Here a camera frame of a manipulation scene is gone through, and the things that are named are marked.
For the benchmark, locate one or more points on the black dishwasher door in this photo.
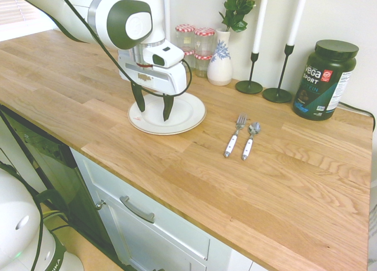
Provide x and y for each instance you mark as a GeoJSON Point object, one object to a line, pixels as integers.
{"type": "Point", "coordinates": [59, 165]}

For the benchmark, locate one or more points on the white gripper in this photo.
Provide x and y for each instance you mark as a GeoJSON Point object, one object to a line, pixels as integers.
{"type": "Point", "coordinates": [173, 79]}

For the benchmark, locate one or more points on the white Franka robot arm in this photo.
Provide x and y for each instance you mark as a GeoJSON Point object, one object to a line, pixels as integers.
{"type": "Point", "coordinates": [85, 9]}

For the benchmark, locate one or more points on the red rose with green leaves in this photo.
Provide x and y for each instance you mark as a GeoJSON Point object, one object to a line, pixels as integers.
{"type": "Point", "coordinates": [237, 9]}

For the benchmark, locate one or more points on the white vase with blue print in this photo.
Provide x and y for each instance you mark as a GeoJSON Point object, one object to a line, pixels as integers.
{"type": "Point", "coordinates": [220, 67]}

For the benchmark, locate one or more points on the white vertical pipe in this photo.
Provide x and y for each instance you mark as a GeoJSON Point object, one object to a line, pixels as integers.
{"type": "Point", "coordinates": [167, 11]}

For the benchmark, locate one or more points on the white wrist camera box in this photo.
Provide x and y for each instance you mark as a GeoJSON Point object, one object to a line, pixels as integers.
{"type": "Point", "coordinates": [168, 54]}

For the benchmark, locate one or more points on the glass jar red checkered lid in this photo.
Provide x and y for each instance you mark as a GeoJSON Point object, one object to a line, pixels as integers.
{"type": "Point", "coordinates": [190, 59]}
{"type": "Point", "coordinates": [185, 36]}
{"type": "Point", "coordinates": [202, 66]}
{"type": "Point", "coordinates": [204, 42]}

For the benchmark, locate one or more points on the silver cabinet knob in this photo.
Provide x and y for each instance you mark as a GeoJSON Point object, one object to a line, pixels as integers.
{"type": "Point", "coordinates": [99, 205]}

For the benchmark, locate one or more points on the white taper candle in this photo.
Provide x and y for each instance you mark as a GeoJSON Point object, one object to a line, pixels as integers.
{"type": "Point", "coordinates": [260, 20]}
{"type": "Point", "coordinates": [297, 17]}

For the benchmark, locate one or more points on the black candle holder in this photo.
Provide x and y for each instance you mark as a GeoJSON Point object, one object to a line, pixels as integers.
{"type": "Point", "coordinates": [277, 95]}
{"type": "Point", "coordinates": [249, 85]}

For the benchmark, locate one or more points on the white plate with gold rim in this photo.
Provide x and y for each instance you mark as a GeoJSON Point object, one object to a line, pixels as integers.
{"type": "Point", "coordinates": [185, 113]}

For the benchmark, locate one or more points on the window blind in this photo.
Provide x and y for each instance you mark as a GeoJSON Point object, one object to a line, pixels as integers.
{"type": "Point", "coordinates": [13, 7]}

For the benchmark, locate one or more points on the dark green protein powder tub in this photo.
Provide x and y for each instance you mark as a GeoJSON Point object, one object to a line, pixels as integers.
{"type": "Point", "coordinates": [324, 82]}

